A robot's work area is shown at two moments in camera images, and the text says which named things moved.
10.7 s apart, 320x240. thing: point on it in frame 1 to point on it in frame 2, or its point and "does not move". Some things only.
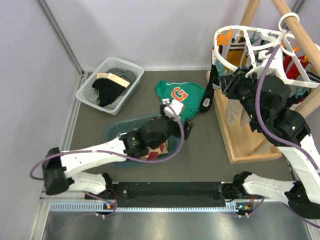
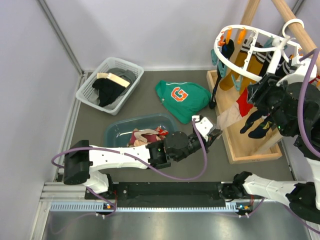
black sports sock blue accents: (213, 84) to (227, 47)
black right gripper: (229, 83) to (257, 91)
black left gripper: (188, 125) to (211, 138)
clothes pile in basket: (109, 87) does not move
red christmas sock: (290, 68) to (241, 108)
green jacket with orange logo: (191, 95) does not move
